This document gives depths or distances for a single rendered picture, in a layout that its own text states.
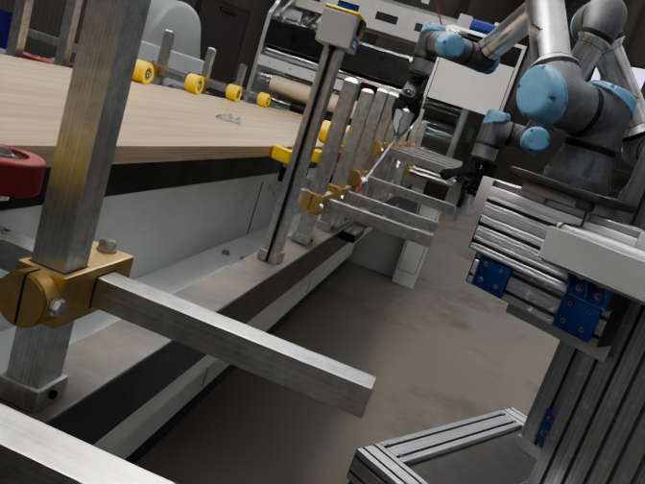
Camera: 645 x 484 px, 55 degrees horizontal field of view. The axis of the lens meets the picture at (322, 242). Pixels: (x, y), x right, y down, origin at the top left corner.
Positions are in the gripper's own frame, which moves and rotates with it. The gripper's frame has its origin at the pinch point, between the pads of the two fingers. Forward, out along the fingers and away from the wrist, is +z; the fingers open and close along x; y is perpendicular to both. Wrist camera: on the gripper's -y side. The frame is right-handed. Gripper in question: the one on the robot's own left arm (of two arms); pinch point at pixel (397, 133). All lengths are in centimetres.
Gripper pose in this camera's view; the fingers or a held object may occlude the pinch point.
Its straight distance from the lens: 203.8
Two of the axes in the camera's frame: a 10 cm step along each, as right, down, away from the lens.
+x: -9.2, -3.4, 1.8
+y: 2.5, -1.9, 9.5
